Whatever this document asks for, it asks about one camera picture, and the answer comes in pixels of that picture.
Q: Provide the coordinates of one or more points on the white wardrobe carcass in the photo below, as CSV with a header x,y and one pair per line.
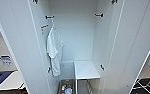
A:
x,y
77,33

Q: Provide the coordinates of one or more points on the white hanging shirt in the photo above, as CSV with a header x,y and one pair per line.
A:
x,y
54,46

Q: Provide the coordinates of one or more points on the white inner drawer unit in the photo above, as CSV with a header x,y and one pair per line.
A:
x,y
86,70

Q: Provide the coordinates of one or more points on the white clothes hanger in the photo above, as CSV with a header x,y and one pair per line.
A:
x,y
52,26

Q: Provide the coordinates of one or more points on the orange and white warning sticker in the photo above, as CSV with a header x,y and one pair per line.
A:
x,y
44,26

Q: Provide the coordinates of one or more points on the white round container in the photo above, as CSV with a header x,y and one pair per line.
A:
x,y
68,90

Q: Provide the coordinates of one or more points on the dark clothes rail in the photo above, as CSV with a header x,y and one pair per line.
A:
x,y
49,17
99,15

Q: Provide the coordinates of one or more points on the white wall sign blue print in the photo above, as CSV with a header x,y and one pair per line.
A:
x,y
6,60

